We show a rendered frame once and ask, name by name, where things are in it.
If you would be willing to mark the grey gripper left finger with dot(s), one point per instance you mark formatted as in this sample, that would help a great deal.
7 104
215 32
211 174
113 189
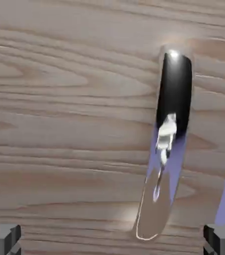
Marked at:
0 239

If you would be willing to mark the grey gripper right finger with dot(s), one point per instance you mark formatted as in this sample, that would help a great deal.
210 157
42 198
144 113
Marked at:
224 240

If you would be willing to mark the light wood cabinet door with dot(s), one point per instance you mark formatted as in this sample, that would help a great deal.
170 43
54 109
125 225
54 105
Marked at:
68 123

